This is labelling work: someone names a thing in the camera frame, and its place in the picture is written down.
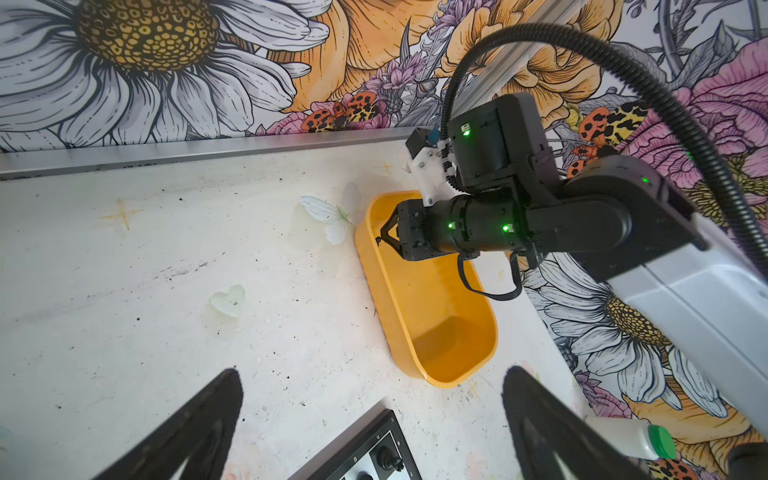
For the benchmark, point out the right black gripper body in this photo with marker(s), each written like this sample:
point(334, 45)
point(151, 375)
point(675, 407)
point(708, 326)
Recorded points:
point(504, 167)

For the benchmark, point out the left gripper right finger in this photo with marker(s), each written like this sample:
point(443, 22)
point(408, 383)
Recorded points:
point(547, 435)

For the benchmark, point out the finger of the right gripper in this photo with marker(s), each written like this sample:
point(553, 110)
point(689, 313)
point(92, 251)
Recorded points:
point(388, 233)

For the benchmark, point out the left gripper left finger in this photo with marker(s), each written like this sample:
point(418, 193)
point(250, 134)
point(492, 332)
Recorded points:
point(194, 442)

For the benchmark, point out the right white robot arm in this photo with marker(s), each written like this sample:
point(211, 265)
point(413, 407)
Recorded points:
point(622, 224)

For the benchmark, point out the white bottle green cap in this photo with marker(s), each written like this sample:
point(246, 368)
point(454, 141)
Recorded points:
point(635, 438)

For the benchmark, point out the yellow plastic tray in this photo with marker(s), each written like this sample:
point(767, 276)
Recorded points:
point(436, 329)

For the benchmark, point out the black and silver chessboard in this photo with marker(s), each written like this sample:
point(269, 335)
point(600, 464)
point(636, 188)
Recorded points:
point(373, 447)

